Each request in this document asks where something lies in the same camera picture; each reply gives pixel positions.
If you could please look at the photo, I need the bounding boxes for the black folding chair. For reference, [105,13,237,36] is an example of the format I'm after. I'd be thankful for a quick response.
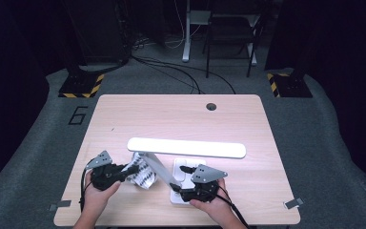
[202,0,265,79]

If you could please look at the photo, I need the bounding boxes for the hand-held gripper black cable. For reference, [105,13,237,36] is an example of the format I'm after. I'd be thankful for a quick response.
[215,184,248,229]
[79,157,97,214]

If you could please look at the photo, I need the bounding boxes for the black yellow striped stand base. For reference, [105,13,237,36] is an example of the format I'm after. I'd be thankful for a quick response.
[266,72,314,99]
[57,73,106,99]

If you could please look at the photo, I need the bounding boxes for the white desk frame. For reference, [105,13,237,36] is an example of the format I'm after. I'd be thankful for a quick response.
[181,0,259,67]

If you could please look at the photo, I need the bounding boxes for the white desk lamp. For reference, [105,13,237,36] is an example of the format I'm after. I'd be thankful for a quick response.
[127,136,248,205]

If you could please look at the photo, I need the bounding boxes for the white cable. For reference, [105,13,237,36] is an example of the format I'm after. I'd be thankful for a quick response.
[164,0,203,50]

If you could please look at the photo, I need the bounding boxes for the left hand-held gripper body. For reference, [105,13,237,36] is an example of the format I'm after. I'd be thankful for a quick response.
[85,150,129,192]

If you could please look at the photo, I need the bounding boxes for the right hand-held gripper black cable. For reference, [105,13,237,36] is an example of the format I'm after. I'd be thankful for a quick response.
[215,184,248,229]

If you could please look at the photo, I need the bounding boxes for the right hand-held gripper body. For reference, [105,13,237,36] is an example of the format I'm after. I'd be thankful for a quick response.
[180,163,229,204]

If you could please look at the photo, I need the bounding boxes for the person's right hand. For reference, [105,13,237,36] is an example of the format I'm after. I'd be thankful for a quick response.
[189,177,229,219]

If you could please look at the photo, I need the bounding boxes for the black cabinet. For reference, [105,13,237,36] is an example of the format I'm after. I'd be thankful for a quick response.
[61,0,132,67]

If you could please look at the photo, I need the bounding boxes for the person's left hand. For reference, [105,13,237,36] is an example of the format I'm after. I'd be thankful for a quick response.
[83,171,122,214]

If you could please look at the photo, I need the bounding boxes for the grey tape piece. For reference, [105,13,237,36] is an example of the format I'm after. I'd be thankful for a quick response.
[48,199,72,212]
[282,197,305,211]

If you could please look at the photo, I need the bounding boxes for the white black patterned cloth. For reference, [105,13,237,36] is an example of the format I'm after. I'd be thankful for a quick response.
[121,151,158,191]

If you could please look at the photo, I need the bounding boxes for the dark curtain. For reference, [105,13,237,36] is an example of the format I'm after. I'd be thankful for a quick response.
[0,0,65,201]
[264,0,366,195]

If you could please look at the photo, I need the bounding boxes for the black floor cables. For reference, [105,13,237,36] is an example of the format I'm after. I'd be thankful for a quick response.
[130,54,237,95]

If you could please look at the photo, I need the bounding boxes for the left hand-held gripper black cable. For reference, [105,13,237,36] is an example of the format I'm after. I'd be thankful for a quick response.
[79,157,97,214]

